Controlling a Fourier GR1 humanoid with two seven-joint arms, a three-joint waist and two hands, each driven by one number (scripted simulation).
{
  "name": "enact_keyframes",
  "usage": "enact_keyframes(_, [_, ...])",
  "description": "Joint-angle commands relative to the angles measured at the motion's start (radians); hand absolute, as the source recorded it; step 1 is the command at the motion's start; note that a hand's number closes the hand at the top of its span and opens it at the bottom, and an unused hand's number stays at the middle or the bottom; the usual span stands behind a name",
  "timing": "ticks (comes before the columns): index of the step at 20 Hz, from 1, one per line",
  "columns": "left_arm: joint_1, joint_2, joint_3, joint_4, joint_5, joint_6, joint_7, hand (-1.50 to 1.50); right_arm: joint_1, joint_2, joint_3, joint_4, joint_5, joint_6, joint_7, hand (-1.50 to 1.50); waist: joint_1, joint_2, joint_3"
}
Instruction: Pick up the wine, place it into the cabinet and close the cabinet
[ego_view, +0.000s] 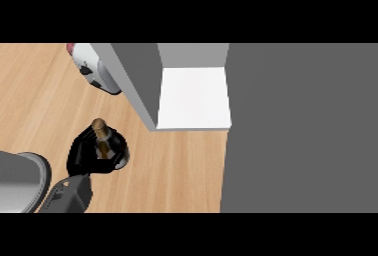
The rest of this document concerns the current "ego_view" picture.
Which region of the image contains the dark grey cabinet door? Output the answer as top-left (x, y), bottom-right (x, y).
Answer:
top-left (219, 43), bottom-right (378, 214)

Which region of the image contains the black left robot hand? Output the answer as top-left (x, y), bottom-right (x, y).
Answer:
top-left (65, 124), bottom-right (132, 177)

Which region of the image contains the brown wine bottle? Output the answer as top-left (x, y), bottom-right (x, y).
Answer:
top-left (91, 117), bottom-right (130, 169)

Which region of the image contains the white and red appliance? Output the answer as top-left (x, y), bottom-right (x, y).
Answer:
top-left (65, 43), bottom-right (125, 96)

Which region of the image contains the grey open cabinet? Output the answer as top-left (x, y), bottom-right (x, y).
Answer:
top-left (91, 43), bottom-right (234, 132)

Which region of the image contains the grey round pot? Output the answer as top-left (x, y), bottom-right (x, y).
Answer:
top-left (0, 150), bottom-right (54, 214)

